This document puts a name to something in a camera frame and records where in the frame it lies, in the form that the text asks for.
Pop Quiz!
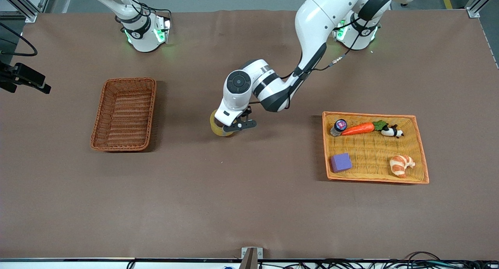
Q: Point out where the black white panda toy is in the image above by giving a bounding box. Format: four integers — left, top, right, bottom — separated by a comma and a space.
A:
381, 124, 404, 139

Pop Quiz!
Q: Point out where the metal table edge bracket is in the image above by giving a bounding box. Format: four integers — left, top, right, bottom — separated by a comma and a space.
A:
241, 247, 264, 269

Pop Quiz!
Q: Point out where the orange-yellow wicker tray basket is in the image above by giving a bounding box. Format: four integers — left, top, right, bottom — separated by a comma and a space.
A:
322, 111, 430, 184

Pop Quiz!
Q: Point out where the clear yellowish tape roll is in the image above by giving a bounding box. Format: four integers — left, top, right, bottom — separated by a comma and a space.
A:
210, 110, 236, 138

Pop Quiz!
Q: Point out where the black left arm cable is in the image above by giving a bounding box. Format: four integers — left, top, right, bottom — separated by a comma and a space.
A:
249, 12, 380, 110

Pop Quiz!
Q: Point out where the brown wicker basket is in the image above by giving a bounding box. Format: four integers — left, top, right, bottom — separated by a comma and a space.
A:
90, 78, 157, 152

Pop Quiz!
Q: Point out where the small bottle purple cap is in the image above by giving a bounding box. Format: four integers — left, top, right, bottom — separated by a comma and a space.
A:
330, 119, 348, 137

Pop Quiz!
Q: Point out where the orange toy carrot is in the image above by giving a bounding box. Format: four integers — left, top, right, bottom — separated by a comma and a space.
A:
341, 120, 388, 136

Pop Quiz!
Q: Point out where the brown table cover sheet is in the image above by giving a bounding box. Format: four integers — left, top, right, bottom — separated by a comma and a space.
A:
0, 9, 499, 260

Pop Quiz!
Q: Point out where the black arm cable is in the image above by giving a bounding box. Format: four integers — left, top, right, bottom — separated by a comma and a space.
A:
0, 23, 38, 57
249, 12, 380, 110

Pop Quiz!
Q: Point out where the purple foam cube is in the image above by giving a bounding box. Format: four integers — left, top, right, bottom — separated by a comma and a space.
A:
330, 152, 353, 173

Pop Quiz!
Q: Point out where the toy croissant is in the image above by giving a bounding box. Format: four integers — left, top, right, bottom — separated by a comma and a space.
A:
389, 155, 416, 179

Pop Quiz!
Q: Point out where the black cable bundle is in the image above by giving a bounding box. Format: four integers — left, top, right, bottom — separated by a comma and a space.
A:
257, 251, 499, 269

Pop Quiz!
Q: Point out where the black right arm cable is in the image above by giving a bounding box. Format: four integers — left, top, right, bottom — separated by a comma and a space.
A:
0, 23, 38, 57

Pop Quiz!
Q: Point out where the aluminium frame post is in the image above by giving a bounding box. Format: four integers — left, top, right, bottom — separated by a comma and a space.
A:
0, 0, 39, 23
466, 0, 499, 18

